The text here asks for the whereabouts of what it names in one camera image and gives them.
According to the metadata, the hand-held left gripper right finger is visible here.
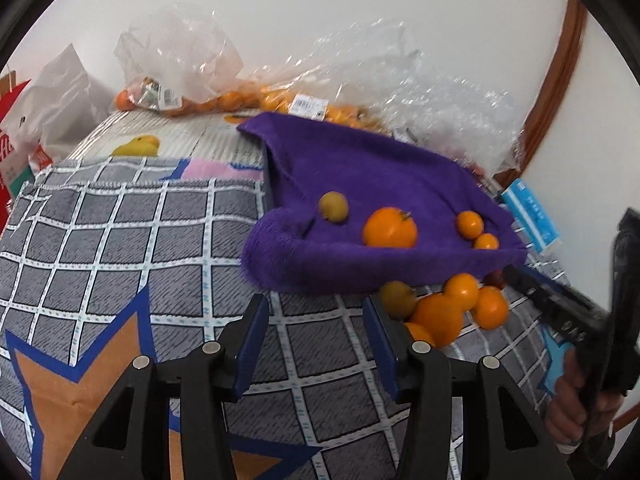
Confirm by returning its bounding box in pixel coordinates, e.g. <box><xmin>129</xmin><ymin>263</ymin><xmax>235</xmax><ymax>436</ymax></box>
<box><xmin>362</xmin><ymin>297</ymin><xmax>576</xmax><ymax>480</ymax></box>

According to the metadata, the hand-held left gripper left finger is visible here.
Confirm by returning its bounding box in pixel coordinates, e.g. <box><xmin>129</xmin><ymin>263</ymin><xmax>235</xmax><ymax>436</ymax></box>
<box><xmin>55</xmin><ymin>294</ymin><xmax>271</xmax><ymax>480</ymax></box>

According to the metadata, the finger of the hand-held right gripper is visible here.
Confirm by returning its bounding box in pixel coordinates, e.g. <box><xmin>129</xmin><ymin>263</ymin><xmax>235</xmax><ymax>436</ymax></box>
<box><xmin>610</xmin><ymin>207</ymin><xmax>640</xmax><ymax>341</ymax></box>
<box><xmin>502</xmin><ymin>264</ymin><xmax>601</xmax><ymax>313</ymax></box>

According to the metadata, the small yellow-green fruit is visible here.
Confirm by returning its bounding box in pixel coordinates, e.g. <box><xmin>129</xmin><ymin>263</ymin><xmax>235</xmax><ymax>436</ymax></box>
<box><xmin>318</xmin><ymin>191</ymin><xmax>350</xmax><ymax>222</ymax></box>
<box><xmin>378</xmin><ymin>281</ymin><xmax>417</xmax><ymax>320</ymax></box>

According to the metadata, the large orange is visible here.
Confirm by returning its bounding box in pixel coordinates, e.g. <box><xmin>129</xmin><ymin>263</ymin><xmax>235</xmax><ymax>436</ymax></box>
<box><xmin>411</xmin><ymin>292</ymin><xmax>466</xmax><ymax>348</ymax></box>

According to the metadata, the purple towel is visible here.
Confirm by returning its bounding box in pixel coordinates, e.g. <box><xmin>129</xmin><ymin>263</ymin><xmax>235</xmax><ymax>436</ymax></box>
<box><xmin>236</xmin><ymin>111</ymin><xmax>530</xmax><ymax>297</ymax></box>

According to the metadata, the person's right hand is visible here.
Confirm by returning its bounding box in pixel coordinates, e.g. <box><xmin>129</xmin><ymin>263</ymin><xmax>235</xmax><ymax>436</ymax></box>
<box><xmin>544</xmin><ymin>349</ymin><xmax>587</xmax><ymax>450</ymax></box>

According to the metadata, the blue tissue box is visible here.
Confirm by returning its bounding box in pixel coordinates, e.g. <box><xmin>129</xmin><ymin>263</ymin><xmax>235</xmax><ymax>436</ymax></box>
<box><xmin>500</xmin><ymin>178</ymin><xmax>563</xmax><ymax>281</ymax></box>

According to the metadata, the grey checked star blanket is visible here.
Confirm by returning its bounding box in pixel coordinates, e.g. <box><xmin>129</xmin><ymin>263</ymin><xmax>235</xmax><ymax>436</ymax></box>
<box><xmin>0</xmin><ymin>157</ymin><xmax>566</xmax><ymax>480</ymax></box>

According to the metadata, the crumpled clear plastic bag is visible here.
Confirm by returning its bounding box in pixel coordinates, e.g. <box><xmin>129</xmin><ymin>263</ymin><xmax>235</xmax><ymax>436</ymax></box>
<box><xmin>380</xmin><ymin>75</ymin><xmax>526</xmax><ymax>176</ymax></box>

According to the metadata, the white printed mat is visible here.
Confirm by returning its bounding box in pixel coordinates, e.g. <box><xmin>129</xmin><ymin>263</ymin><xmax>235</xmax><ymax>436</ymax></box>
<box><xmin>60</xmin><ymin>107</ymin><xmax>271</xmax><ymax>183</ymax></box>

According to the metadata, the pile of bagged oranges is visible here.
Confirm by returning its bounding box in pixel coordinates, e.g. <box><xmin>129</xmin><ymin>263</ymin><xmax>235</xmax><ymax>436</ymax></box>
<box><xmin>160</xmin><ymin>87</ymin><xmax>371</xmax><ymax>128</ymax></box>

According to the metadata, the white price label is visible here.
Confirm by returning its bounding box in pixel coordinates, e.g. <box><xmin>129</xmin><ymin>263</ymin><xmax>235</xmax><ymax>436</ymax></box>
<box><xmin>291</xmin><ymin>94</ymin><xmax>326</xmax><ymax>120</ymax></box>

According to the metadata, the white plastic bag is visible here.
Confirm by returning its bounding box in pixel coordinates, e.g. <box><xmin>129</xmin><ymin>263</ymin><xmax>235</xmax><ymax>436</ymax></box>
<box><xmin>0</xmin><ymin>44</ymin><xmax>113</xmax><ymax>166</ymax></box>

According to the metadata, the red paper bag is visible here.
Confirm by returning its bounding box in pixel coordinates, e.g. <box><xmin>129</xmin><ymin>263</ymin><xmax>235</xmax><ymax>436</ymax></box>
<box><xmin>0</xmin><ymin>77</ymin><xmax>36</xmax><ymax>206</ymax></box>

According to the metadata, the brown wooden door frame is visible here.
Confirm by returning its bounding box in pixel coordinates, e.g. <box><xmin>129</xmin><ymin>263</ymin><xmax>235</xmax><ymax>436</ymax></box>
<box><xmin>492</xmin><ymin>0</ymin><xmax>588</xmax><ymax>201</ymax></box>

